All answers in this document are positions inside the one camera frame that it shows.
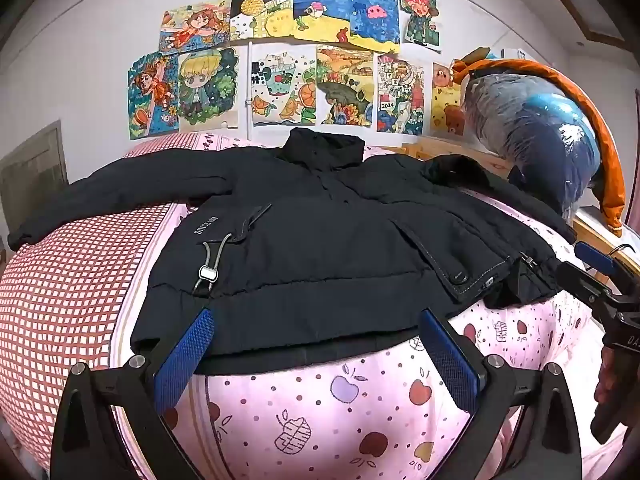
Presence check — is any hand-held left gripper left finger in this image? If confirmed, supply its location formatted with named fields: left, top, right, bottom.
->
left=50, top=307, right=216, bottom=480

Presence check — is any person's right hand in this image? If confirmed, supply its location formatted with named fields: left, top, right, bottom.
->
left=594, top=342, right=623, bottom=413

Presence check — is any wooden bed frame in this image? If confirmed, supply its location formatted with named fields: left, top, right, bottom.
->
left=400, top=142, right=640, bottom=281

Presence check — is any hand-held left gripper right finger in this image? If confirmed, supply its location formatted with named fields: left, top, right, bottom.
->
left=419, top=307, right=583, bottom=480

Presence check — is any group of colourful wall drawings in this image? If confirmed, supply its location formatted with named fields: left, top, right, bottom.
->
left=127, top=0, right=468, bottom=142

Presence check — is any black padded jacket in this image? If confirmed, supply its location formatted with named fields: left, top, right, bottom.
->
left=7, top=127, right=578, bottom=376

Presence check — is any red checked bedding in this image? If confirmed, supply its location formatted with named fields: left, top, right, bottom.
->
left=0, top=132, right=241, bottom=480

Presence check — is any pink apple-print quilt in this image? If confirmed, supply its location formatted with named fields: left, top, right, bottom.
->
left=110, top=130, right=632, bottom=480

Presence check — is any grey wall panel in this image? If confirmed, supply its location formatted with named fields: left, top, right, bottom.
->
left=0, top=120, right=68, bottom=221

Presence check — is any clear plastic bag of bedding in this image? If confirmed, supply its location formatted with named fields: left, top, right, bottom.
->
left=460, top=72, right=601, bottom=221

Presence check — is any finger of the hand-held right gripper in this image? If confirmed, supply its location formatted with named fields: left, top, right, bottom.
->
left=555, top=260, right=618, bottom=313
left=574, top=241, right=626, bottom=281

